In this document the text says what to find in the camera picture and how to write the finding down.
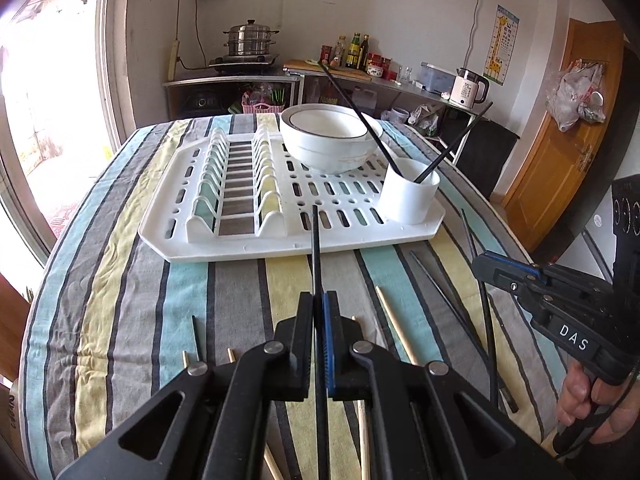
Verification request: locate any striped tablecloth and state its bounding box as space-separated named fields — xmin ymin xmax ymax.
xmin=20 ymin=112 xmax=601 ymax=480

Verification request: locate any black-rimmed white bowl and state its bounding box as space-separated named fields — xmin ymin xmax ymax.
xmin=280 ymin=104 xmax=383 ymax=173

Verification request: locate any steel counter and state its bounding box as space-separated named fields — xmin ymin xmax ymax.
xmin=282 ymin=59 xmax=493 ymax=126

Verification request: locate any steel steamer pot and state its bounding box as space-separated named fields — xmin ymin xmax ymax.
xmin=222 ymin=20 xmax=280 ymax=57

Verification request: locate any white utensil cup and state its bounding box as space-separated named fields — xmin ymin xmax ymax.
xmin=377 ymin=157 xmax=441 ymax=225

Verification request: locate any wall cable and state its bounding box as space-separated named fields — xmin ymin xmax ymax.
xmin=466 ymin=0 xmax=485 ymax=68

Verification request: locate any pink basket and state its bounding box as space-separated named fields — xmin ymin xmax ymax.
xmin=241 ymin=92 xmax=286 ymax=115

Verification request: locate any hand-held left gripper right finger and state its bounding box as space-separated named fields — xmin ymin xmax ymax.
xmin=322 ymin=291 xmax=576 ymax=480

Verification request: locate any giraffe wall poster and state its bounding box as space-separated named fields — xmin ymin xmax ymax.
xmin=482 ymin=5 xmax=521 ymax=86

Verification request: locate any hanging plastic bag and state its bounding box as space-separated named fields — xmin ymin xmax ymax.
xmin=545 ymin=60 xmax=608 ymax=133

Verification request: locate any steel stove cabinet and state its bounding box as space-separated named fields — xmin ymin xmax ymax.
xmin=162 ymin=72 xmax=306 ymax=121

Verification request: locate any plain white bowl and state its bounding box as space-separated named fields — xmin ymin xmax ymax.
xmin=361 ymin=115 xmax=384 ymax=142

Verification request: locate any person's right hand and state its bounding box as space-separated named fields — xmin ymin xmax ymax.
xmin=555 ymin=361 xmax=640 ymax=446

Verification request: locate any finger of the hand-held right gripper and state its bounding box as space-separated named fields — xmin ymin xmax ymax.
xmin=500 ymin=284 xmax=557 ymax=324
xmin=472 ymin=252 xmax=615 ymax=302

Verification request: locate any wooden cutting board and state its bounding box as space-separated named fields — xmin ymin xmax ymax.
xmin=284 ymin=59 xmax=373 ymax=81

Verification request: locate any crumpled plastic bag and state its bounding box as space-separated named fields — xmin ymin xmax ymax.
xmin=407 ymin=105 xmax=441 ymax=136

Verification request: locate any window frame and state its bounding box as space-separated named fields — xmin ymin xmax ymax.
xmin=0 ymin=0 xmax=141 ymax=271

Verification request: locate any gas stove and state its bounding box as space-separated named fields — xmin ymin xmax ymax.
xmin=207 ymin=52 xmax=281 ymax=73

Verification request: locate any white plastic dish rack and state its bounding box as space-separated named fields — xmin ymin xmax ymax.
xmin=137 ymin=127 xmax=446 ymax=263

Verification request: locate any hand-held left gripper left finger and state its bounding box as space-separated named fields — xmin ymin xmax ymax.
xmin=57 ymin=291 xmax=318 ymax=480

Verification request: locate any clear plastic storage box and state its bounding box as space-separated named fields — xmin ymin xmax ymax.
xmin=419 ymin=62 xmax=458 ymax=93

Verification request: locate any wooden door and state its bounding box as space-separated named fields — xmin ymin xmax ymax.
xmin=502 ymin=19 xmax=626 ymax=253

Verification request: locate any dark panel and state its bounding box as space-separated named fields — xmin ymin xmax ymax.
xmin=440 ymin=110 xmax=518 ymax=198

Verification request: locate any white electric kettle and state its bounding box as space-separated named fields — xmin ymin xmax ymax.
xmin=450 ymin=67 xmax=490 ymax=110

